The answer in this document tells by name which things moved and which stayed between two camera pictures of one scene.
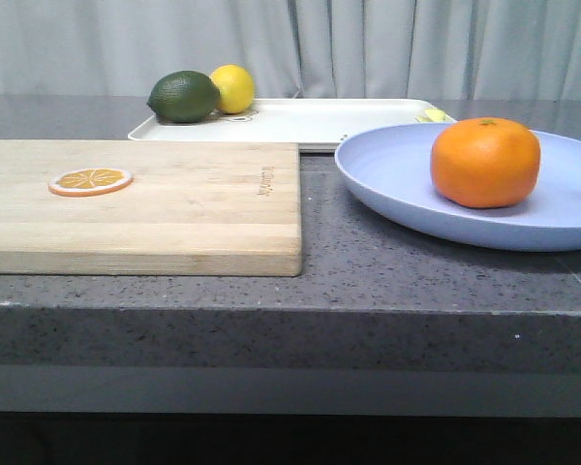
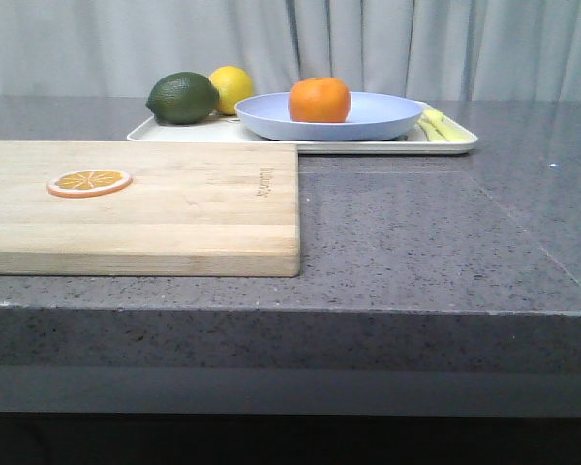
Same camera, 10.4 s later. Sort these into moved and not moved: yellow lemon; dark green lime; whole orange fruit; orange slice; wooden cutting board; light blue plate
Moved: light blue plate; whole orange fruit
Not moved: wooden cutting board; orange slice; dark green lime; yellow lemon
